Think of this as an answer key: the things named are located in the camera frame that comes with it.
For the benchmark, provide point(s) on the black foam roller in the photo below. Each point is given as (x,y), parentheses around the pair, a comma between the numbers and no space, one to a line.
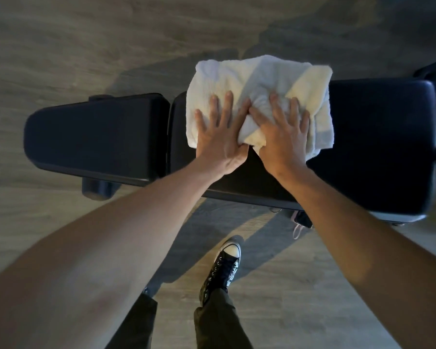
(98,189)

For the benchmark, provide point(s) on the olive green trousers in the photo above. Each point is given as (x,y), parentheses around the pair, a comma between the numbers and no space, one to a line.
(218,323)

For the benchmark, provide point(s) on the person's left forearm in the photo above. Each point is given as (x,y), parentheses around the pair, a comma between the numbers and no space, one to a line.
(112,250)

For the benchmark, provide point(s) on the person's right middle finger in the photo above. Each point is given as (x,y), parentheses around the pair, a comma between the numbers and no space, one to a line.
(294,110)

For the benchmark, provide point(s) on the short black bench pad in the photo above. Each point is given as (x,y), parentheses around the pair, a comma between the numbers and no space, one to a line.
(94,138)

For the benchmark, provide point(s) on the white towel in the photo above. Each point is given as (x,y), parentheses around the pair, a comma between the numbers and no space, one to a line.
(225,78)

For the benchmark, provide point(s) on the person's left little finger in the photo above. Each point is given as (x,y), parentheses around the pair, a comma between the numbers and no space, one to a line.
(200,120)

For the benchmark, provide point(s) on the person's right thumb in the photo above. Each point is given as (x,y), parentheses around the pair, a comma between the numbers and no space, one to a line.
(259,117)

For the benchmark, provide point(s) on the person's left middle finger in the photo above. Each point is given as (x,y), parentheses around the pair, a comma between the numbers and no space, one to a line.
(228,107)

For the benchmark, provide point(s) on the black and white sneaker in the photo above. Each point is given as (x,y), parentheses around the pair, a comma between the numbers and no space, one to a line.
(222,270)

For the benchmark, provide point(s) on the person's left hand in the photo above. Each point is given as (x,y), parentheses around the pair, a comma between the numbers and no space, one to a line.
(218,145)

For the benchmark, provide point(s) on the long black bench pad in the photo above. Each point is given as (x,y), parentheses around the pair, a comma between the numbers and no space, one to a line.
(378,148)

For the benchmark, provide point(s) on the person's right forearm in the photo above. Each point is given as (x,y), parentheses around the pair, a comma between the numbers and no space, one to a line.
(367,258)

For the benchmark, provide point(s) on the person's right hand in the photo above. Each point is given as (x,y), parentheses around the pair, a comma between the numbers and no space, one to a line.
(285,145)

